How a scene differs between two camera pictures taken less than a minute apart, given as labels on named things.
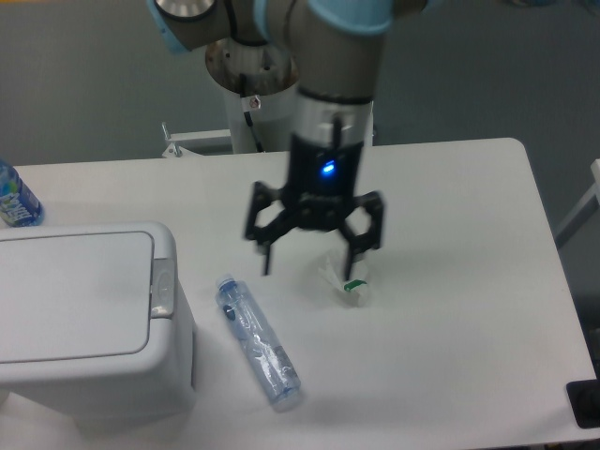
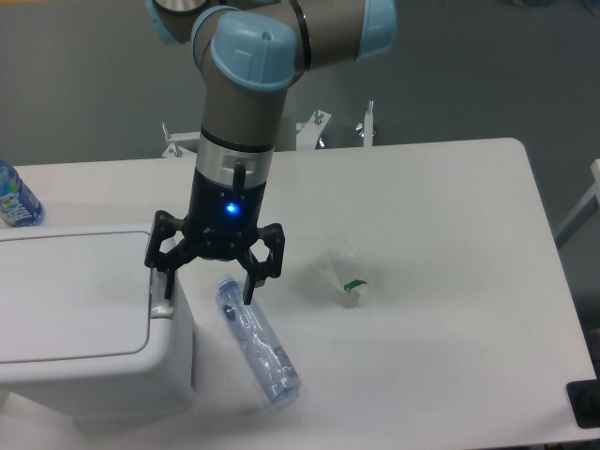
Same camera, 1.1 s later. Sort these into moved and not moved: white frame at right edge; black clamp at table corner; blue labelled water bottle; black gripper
Moved: black gripper
Not moved: blue labelled water bottle; white frame at right edge; black clamp at table corner
